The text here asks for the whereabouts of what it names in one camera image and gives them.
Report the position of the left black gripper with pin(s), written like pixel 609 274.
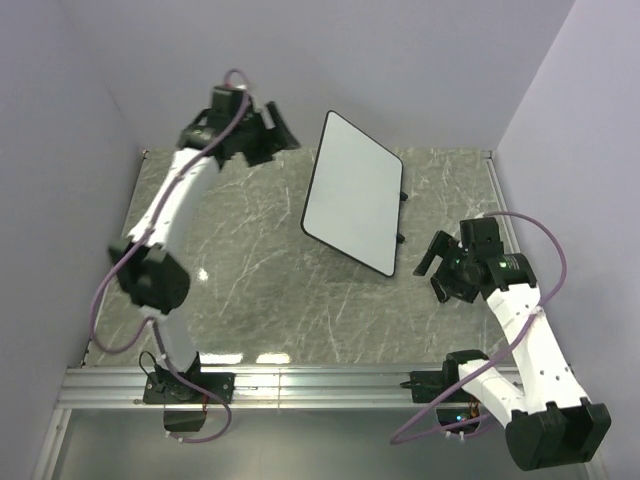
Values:
pixel 271 141

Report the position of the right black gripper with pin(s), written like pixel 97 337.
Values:
pixel 440 245

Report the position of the white whiteboard black frame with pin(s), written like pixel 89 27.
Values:
pixel 354 196

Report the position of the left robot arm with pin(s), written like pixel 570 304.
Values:
pixel 149 270

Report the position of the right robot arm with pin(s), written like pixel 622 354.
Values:
pixel 549 420

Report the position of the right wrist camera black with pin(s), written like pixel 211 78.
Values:
pixel 480 237

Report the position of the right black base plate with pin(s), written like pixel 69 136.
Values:
pixel 426 386

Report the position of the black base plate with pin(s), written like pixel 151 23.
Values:
pixel 426 386
pixel 163 388

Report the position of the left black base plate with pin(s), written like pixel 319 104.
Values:
pixel 163 388

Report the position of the aluminium front rail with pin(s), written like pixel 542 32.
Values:
pixel 340 386

